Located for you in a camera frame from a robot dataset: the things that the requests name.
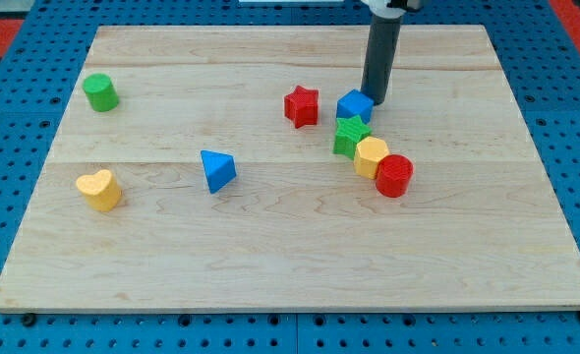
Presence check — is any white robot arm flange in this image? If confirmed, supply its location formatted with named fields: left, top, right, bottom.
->
left=361, top=0, right=428, bottom=20

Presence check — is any red star block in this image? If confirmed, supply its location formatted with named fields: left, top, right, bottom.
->
left=284, top=86, right=319, bottom=129

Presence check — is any green star block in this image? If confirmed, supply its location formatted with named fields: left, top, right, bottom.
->
left=332, top=115, right=372, bottom=160

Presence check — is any blue triangle block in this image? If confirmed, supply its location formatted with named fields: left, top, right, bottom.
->
left=201, top=150, right=237, bottom=194

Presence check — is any yellow hexagon block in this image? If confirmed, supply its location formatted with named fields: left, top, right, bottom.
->
left=353, top=137, right=390, bottom=179

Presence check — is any light wooden board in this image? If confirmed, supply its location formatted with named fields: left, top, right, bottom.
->
left=0, top=25, right=580, bottom=314

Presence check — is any blue cube block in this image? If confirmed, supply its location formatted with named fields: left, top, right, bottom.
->
left=336, top=89, right=374, bottom=124

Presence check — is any red cylinder block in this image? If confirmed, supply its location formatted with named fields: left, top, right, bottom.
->
left=376, top=154, right=414, bottom=198

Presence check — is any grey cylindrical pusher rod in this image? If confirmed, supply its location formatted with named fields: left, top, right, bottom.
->
left=361, top=15, right=401, bottom=105

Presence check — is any yellow heart block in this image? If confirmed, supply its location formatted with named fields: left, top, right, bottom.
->
left=76, top=169, right=122, bottom=212

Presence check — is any green cylinder block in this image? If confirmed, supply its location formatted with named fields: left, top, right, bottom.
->
left=83, top=73, right=119, bottom=112

